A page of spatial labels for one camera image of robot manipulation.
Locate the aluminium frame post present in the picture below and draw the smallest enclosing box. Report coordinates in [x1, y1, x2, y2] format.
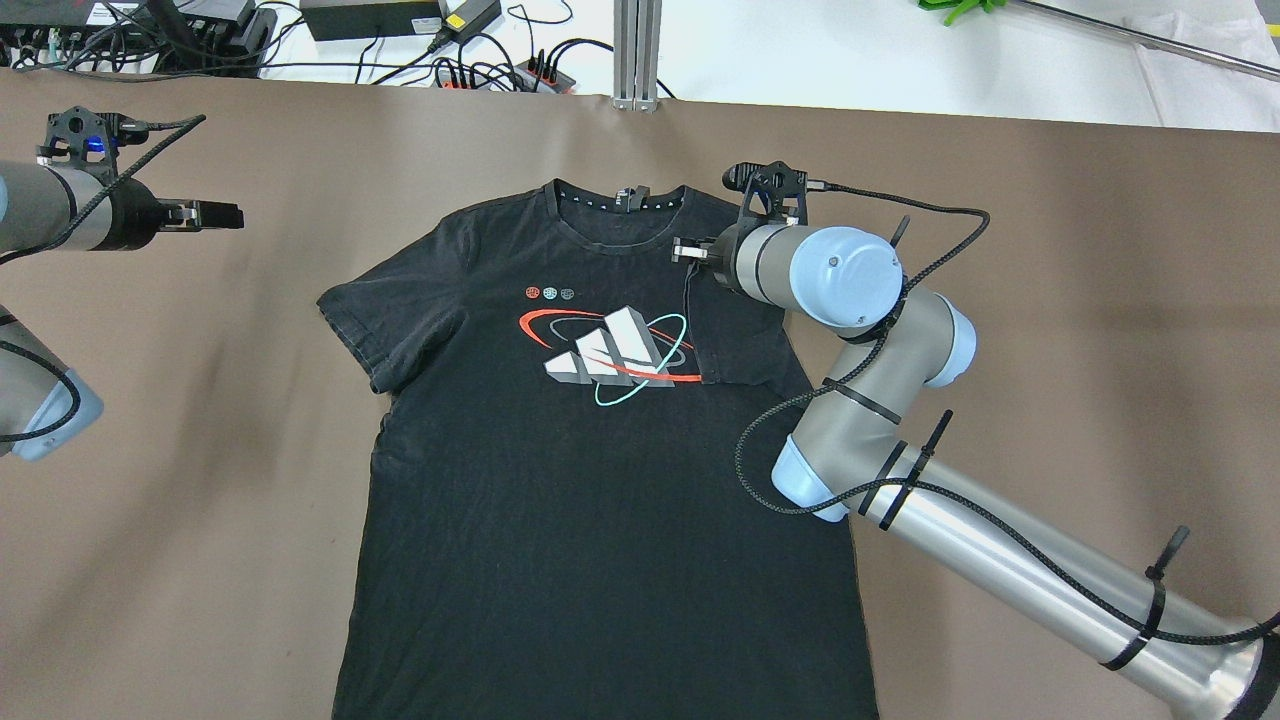
[611, 0, 662, 113]

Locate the green object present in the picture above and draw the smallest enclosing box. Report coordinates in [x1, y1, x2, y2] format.
[915, 0, 1009, 27]

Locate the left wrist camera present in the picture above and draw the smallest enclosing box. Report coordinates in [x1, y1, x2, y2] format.
[36, 106, 150, 174]

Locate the power strip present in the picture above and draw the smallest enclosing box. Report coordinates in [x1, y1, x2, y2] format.
[426, 59, 579, 95]

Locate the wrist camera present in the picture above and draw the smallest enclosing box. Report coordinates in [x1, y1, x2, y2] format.
[36, 106, 150, 174]
[721, 161, 831, 225]

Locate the black power adapter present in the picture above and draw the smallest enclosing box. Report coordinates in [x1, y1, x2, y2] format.
[298, 1, 444, 42]

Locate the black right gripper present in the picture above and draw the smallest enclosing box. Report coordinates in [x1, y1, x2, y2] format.
[673, 234, 744, 293]

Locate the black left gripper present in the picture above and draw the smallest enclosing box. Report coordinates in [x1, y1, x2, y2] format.
[111, 179, 244, 251]

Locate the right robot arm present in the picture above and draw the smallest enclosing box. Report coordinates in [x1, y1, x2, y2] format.
[737, 231, 1277, 665]

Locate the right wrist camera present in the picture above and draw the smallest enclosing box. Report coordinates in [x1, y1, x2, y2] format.
[721, 161, 831, 225]

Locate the black computer box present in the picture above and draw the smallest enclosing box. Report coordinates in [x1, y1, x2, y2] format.
[1, 1, 288, 77]

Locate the black printed t-shirt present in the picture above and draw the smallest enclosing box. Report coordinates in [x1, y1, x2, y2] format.
[317, 179, 881, 719]

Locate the metal rod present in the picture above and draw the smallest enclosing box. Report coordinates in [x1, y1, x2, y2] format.
[1007, 1, 1279, 83]

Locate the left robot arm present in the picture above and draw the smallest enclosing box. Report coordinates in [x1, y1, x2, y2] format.
[1, 161, 244, 462]

